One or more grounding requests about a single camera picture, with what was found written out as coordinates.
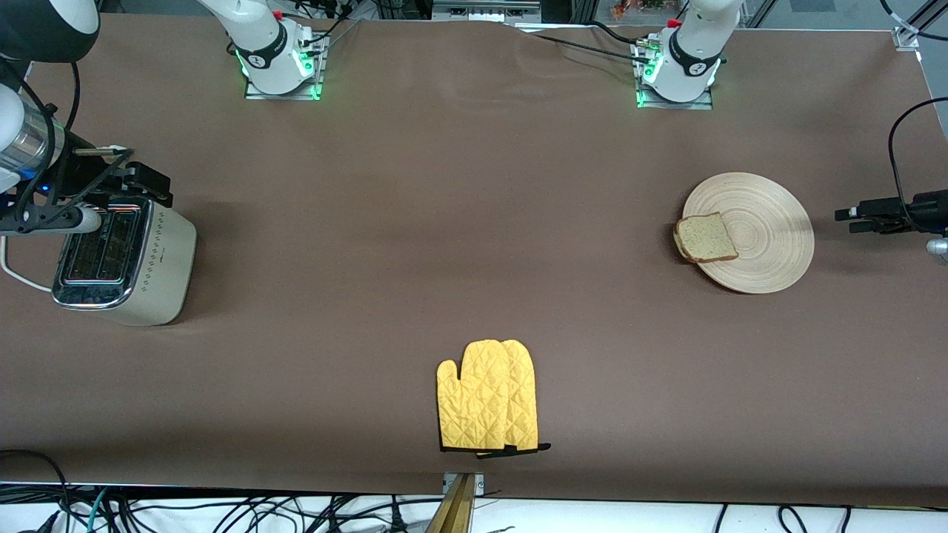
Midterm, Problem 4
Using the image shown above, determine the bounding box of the round wooden plate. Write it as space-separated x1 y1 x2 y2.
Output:
681 172 815 295

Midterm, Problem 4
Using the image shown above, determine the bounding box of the brown bread slice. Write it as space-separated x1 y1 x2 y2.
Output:
672 212 739 264

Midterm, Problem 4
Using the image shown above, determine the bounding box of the cream and chrome toaster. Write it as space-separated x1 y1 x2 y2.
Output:
52 196 198 327

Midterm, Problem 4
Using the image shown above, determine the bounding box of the aluminium corner profile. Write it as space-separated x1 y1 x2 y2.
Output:
892 0 948 53

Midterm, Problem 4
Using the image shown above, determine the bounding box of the brown table cover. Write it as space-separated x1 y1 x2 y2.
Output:
0 13 948 509

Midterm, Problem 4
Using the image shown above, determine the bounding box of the yellow quilted oven mitt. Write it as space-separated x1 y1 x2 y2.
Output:
436 339 513 453
500 339 553 458

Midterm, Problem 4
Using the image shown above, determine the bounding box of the brass coloured strip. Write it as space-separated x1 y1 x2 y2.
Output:
426 474 475 533

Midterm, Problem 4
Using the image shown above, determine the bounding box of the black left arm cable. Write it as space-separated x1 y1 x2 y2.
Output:
887 96 948 215

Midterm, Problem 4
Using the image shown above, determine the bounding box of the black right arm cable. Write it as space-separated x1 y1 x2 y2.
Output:
0 56 81 219

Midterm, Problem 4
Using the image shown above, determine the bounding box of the white toaster power cord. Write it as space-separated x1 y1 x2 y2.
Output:
0 235 56 292

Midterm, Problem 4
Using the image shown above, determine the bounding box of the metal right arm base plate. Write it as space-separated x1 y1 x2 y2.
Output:
244 33 327 101

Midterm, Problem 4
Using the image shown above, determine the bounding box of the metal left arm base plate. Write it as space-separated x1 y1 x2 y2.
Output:
635 38 715 111

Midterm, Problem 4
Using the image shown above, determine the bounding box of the black cable at arm base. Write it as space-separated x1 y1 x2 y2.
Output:
307 15 360 56

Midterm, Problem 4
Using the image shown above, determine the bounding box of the black looped floor cable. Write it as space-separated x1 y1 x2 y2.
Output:
0 449 71 533

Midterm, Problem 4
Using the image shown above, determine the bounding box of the black cable on table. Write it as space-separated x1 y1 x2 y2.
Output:
527 31 652 61
589 21 649 47

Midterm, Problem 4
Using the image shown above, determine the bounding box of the teal floor cable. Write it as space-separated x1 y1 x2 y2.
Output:
84 487 110 533

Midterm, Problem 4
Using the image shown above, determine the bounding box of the aluminium frame piece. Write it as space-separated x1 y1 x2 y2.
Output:
432 0 543 23

